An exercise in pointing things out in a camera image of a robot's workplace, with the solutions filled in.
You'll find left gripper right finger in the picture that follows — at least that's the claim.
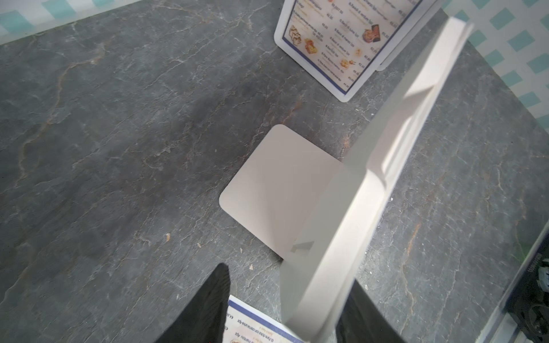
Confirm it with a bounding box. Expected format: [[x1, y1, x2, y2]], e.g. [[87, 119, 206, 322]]
[[335, 280, 405, 343]]

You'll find white menu stand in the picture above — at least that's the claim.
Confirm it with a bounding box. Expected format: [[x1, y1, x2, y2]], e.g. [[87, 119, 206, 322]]
[[273, 0, 434, 103], [219, 17, 473, 342]]

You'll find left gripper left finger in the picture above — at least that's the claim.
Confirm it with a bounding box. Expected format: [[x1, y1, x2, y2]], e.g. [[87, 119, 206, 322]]
[[156, 263, 230, 343]]

